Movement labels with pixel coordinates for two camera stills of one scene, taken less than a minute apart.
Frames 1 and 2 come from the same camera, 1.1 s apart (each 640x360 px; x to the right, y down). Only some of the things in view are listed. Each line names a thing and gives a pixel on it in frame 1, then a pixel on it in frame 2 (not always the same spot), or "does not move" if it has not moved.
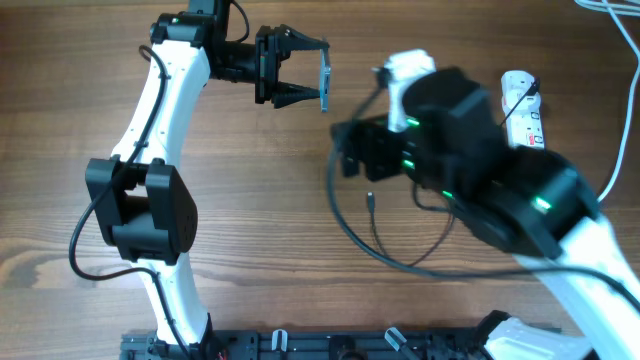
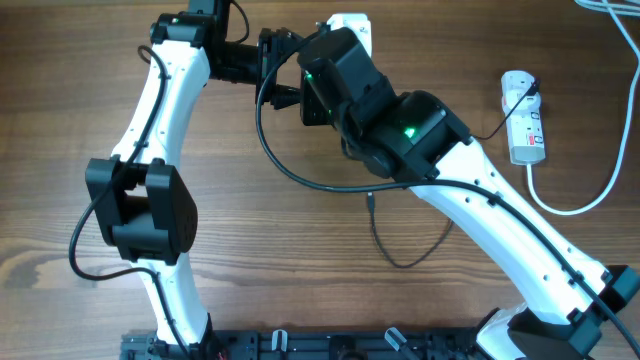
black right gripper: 376,132 to 313,106
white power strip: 525,120 does not move
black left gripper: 282,40 does not move
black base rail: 313,345 does not move
